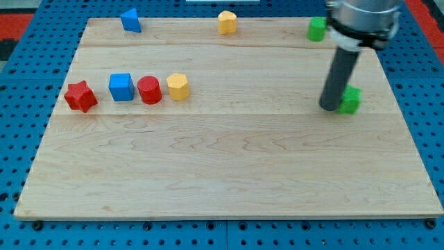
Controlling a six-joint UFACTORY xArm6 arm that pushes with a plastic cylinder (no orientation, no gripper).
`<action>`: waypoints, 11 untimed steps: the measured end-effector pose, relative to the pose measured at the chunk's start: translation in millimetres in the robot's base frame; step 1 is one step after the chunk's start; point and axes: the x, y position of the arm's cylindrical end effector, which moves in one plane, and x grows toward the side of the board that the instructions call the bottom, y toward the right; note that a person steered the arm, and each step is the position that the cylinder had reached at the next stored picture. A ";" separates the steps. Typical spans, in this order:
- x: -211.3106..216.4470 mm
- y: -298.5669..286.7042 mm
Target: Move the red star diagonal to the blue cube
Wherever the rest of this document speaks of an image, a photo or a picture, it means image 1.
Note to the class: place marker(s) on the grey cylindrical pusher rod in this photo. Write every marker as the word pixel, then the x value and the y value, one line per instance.
pixel 340 71

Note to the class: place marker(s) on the red star block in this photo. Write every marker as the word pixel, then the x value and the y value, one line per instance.
pixel 80 96

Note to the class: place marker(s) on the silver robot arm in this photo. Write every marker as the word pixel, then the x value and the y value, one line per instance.
pixel 354 25

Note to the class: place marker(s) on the green star block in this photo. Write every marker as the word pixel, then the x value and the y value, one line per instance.
pixel 351 101

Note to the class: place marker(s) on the blue cube block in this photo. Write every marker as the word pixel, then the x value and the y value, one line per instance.
pixel 121 87

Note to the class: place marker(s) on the green cylinder block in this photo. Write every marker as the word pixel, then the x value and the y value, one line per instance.
pixel 317 29

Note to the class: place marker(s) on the yellow heart block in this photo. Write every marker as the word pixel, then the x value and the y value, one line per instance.
pixel 227 22

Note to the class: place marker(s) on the yellow hexagon block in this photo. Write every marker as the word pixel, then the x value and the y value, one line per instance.
pixel 178 86

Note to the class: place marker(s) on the wooden board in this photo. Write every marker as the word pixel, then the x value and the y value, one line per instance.
pixel 250 141

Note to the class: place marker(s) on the red cylinder block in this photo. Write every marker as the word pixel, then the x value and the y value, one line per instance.
pixel 149 90

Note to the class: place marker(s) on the blue triangle block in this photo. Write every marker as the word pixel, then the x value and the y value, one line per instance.
pixel 130 21

